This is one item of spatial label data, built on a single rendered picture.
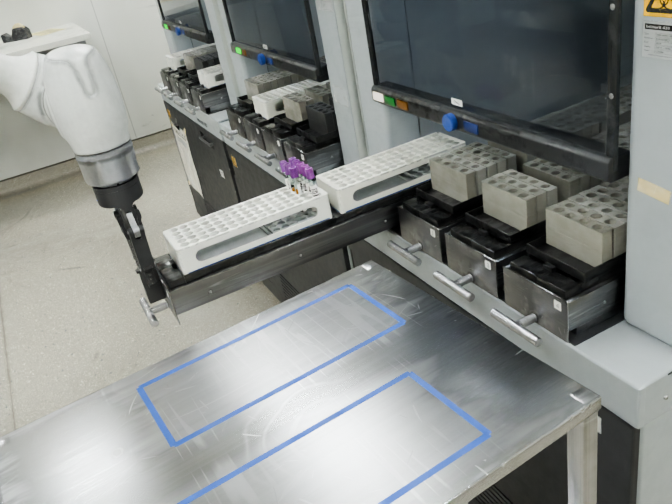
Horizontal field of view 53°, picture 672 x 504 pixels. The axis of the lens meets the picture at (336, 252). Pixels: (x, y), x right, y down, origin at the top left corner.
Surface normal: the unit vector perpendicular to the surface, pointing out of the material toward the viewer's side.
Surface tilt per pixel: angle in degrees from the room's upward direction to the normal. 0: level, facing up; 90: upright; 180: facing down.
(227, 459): 0
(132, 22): 90
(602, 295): 90
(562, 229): 90
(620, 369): 0
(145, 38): 90
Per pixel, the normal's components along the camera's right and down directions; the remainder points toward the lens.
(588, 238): -0.88, 0.35
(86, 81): 0.51, 0.18
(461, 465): -0.18, -0.86
